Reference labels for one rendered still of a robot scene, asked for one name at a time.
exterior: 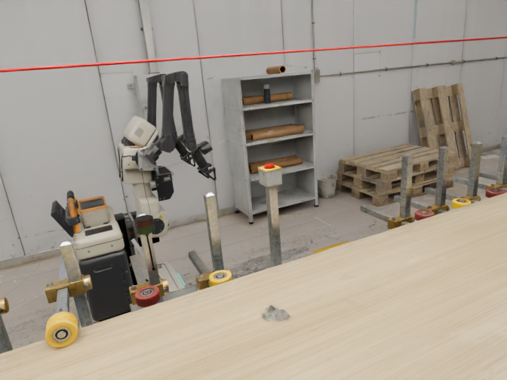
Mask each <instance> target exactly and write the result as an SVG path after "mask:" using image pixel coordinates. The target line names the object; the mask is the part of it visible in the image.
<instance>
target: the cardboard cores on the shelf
mask: <svg viewBox="0 0 507 380"><path fill-rule="evenodd" d="M292 98H293V95H292V93H291V92H287V93H274V94H270V99H271V102H277V101H283V100H292ZM259 103H265V100H264V95H259V96H252V97H242V104H243V106H246V105H252V104H259ZM305 129H306V128H305V125H304V124H300V125H297V124H285V125H279V126H274V127H264V128H259V129H253V130H246V131H245V137H246V140H249V139H251V140H252V141H255V140H260V139H269V138H274V137H280V136H288V135H294V134H298V133H303V132H304V131H305ZM302 162H303V159H302V158H301V157H300V158H298V157H297V156H296V155H291V156H287V157H282V158H274V159H270V160H265V161H258V162H253V163H249V164H248V170H249V172H250V174H254V173H259V171H258V170H259V169H258V167H263V166H264V165H265V164H274V165H276V166H279V167H289V166H293V165H296V164H301V163H302Z"/></svg>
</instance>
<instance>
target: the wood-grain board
mask: <svg viewBox="0 0 507 380"><path fill-rule="evenodd" d="M270 305H272V306H275V307H276V308H278V309H279V310H280V309H284V310H285V311H286V312H287V313H288V314H289V315H290V316H291V317H289V319H288V320H283V321H281V322H280V321H277V320H275V321H272V322H271V321H269V320H267V319H265V320H264V319H263V317H261V314H262V313H266V311H265V309H266V308H268V307H269V306H270ZM0 380H507V192H506V193H504V194H501V195H497V196H494V197H491V198H488V199H485V200H482V201H478V202H475V203H473V204H469V205H466V206H464V207H459V208H456V209H454V210H450V211H447V212H445V213H440V214H438V215H435V216H431V217H429V218H425V219H421V220H419V221H416V222H412V223H410V224H406V225H403V226H400V227H397V228H393V229H390V230H388V231H384V232H381V233H379V234H375V235H371V236H369V237H365V238H362V239H360V240H357V241H353V242H350V243H347V244H343V245H341V246H338V247H334V248H331V249H329V250H325V251H322V252H319V253H315V254H312V255H310V256H306V257H303V258H300V259H296V260H293V261H291V262H287V263H284V264H281V265H277V266H275V267H272V268H267V269H265V270H262V271H258V272H256V273H253V274H249V275H246V276H243V277H240V278H237V279H234V280H230V281H227V282H225V283H221V284H218V285H216V286H212V287H208V288H206V289H203V290H199V291H196V292H193V293H190V294H187V295H184V296H181V297H177V298H175V299H171V300H168V301H166V302H161V303H158V304H156V305H152V306H149V307H147V308H142V309H140V310H137V311H133V312H131V313H128V314H123V315H121V316H118V317H114V318H112V319H108V320H105V321H102V322H99V323H95V324H93V325H90V326H86V327H83V328H81V329H78V335H77V337H76V339H75V340H74V342H72V343H71V344H70V345H67V346H65V347H62V348H55V347H52V346H50V345H49V344H48V343H47V342H46V340H43V341H40V342H36V343H33V344H31V345H27V346H24V347H22V348H17V349H14V350H12V351H8V352H5V353H2V354H0Z"/></svg>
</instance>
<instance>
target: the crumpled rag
mask: <svg viewBox="0 0 507 380"><path fill-rule="evenodd" d="M265 311H266V313H262V314H261V317H263V319H264V320H265V319H267V320H269V321H271V322H272V321H275V320H277V321H280V322H281V321H283V320H288V319H289V317H291V316H290V315H289V314H288V313H287V312H286V311H285V310H284V309H280V310H279V309H278V308H276V307H275V306H272V305H270V306H269V307H268V308H266V309H265Z"/></svg>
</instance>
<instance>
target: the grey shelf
mask: <svg viewBox="0 0 507 380"><path fill-rule="evenodd" d="M221 81H222V88H223V102H224V109H225V116H226V130H227V138H228V145H229V159H230V166H231V174H232V187H233V195H234V202H235V213H239V211H238V209H239V210H240V211H241V212H243V213H244V214H246V215H247V216H248V217H249V224H250V225H251V224H253V223H254V221H253V214H256V213H261V212H264V211H267V205H266V187H265V186H264V185H261V184H260V180H259V173H254V174H250V172H249V170H248V164H249V163H253V162H258V161H265V160H270V159H274V158H282V157H287V156H291V155H296V156H297V157H298V158H300V157H301V158H302V159H303V162H302V163H301V164H296V165H293V166H289V167H282V168H281V175H282V184H281V185H277V194H278V208H280V207H286V206H289V205H292V204H298V203H301V202H304V201H310V200H313V199H315V204H314V207H318V180H317V156H316V132H315V86H314V71H305V72H287V73H281V74H271V75H254V76H245V77H237V78H221ZM264 84H269V89H270V94H274V93H287V92H290V91H291V93H292V95H293V98H292V100H283V101H277V102H271V103H267V104H265V103H259V104H252V105H246V106H243V104H242V97H252V96H259V95H264ZM295 97H296V98H295ZM291 105H292V110H291ZM292 120H293V124H297V125H300V124H304V125H305V128H306V129H305V131H304V132H303V133H298V134H294V135H288V136H280V137H274V138H269V139H260V140H255V141H252V140H251V139H249V140H246V137H245V131H246V130H253V129H259V128H264V127H274V126H279V125H285V124H292ZM243 131H244V132H243ZM297 145H298V146H297ZM293 150H294V154H293ZM298 176H299V177H298ZM298 178H299V179H298ZM295 179H296V184H295ZM251 220H252V221H251Z"/></svg>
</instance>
